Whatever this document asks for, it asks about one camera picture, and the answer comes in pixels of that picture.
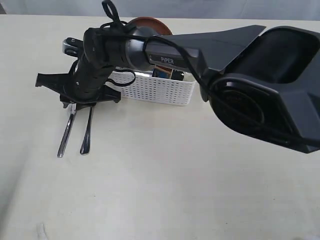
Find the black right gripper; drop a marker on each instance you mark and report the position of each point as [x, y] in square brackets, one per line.
[83, 85]

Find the silver table knife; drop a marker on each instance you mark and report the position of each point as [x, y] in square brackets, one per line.
[67, 131]

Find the white perforated plastic basket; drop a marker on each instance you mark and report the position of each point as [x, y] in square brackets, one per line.
[158, 90]

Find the silver fork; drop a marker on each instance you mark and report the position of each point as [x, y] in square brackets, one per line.
[86, 143]

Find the blue chips bag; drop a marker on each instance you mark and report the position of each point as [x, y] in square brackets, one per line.
[162, 72]

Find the dark red wooden spoon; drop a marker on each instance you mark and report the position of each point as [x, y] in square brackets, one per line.
[177, 75]

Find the brown round plate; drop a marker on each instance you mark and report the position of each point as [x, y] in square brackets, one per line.
[155, 24]

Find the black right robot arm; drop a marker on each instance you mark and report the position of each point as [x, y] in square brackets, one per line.
[262, 83]

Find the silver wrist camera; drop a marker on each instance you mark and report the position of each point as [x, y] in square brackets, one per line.
[72, 47]

